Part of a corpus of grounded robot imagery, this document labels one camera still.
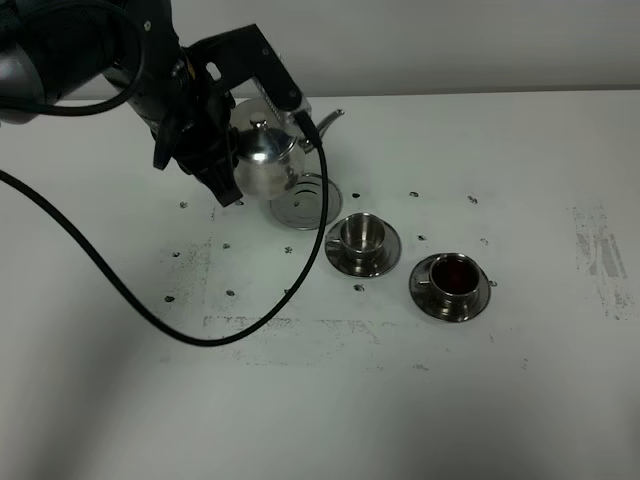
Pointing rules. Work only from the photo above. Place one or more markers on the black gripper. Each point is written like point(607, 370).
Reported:
point(189, 122)

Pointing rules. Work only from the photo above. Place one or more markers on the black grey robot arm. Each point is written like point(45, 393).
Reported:
point(51, 48)

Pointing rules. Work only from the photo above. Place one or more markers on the far stainless steel teacup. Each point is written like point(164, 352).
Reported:
point(360, 236)

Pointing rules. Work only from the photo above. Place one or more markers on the stainless steel teapot coaster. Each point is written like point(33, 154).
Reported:
point(300, 208)

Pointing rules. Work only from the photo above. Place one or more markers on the near stainless steel saucer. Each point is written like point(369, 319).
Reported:
point(451, 309)

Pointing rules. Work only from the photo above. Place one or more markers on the stainless steel saucer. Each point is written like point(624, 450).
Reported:
point(375, 267)
point(451, 309)

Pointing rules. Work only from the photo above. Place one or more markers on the near stainless steel teacup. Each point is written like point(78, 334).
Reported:
point(450, 274)

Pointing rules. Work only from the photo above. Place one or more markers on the far stainless steel saucer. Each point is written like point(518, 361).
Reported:
point(375, 267)

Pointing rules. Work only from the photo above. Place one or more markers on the stainless steel teacup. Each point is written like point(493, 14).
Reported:
point(360, 236)
point(450, 274)

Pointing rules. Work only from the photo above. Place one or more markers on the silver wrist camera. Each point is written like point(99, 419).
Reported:
point(245, 54)

